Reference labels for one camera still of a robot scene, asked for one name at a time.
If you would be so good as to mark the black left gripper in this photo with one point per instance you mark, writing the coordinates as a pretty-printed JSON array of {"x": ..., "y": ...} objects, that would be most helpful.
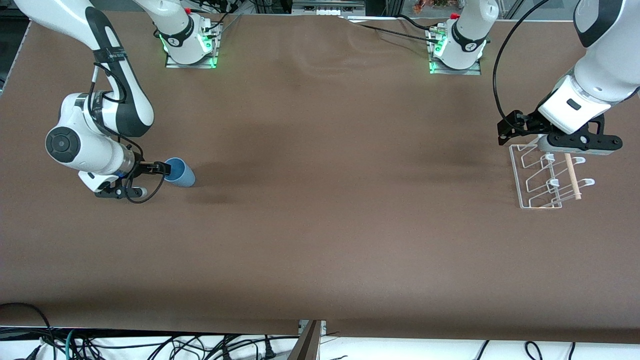
[{"x": 528, "y": 123}]

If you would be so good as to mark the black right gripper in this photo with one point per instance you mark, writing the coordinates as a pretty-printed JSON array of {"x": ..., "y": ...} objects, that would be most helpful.
[{"x": 144, "y": 169}]

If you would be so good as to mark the blue plastic cup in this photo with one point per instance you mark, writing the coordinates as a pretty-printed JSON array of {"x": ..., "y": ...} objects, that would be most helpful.
[{"x": 184, "y": 176}]

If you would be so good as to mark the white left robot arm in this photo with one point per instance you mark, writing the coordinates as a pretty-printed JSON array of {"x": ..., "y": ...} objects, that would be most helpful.
[{"x": 605, "y": 55}]

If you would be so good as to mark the brown table cover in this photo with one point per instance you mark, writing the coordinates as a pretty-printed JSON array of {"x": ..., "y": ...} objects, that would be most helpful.
[{"x": 320, "y": 225}]

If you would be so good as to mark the white power strip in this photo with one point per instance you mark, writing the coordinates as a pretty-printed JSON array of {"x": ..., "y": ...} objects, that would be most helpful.
[{"x": 327, "y": 11}]

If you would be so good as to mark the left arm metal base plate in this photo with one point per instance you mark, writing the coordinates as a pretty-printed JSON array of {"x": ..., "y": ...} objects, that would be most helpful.
[{"x": 455, "y": 72}]

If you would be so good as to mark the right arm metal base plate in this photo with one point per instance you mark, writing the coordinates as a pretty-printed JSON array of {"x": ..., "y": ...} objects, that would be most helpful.
[{"x": 192, "y": 65}]

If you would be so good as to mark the metal table frame post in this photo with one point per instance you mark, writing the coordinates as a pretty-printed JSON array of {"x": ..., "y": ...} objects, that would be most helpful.
[{"x": 309, "y": 345}]

